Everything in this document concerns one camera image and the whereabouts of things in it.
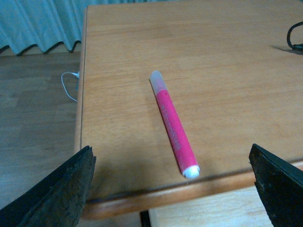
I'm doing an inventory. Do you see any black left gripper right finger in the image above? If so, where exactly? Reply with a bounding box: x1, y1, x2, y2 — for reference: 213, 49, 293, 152
249, 144, 303, 227

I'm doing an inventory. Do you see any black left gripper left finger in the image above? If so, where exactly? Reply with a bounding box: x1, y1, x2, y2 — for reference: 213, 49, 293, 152
0, 146, 96, 227

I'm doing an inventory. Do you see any wooden drawer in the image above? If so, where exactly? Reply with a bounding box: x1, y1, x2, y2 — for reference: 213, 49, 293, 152
149, 187, 273, 227

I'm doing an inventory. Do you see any pink marker with clear cap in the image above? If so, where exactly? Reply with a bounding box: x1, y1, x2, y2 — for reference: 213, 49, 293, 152
150, 70, 200, 179

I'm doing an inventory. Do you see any wooden nightstand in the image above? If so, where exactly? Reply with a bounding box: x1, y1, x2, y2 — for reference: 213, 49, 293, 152
75, 0, 303, 219

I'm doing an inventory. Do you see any grey-blue curtain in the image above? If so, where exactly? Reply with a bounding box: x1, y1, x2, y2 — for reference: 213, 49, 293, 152
0, 0, 166, 57

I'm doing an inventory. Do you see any white floor cable with plug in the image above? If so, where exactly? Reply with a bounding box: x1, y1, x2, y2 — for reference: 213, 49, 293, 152
61, 71, 80, 103

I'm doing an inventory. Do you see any black USB cable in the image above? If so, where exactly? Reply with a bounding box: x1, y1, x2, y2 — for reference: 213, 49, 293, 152
286, 21, 303, 51

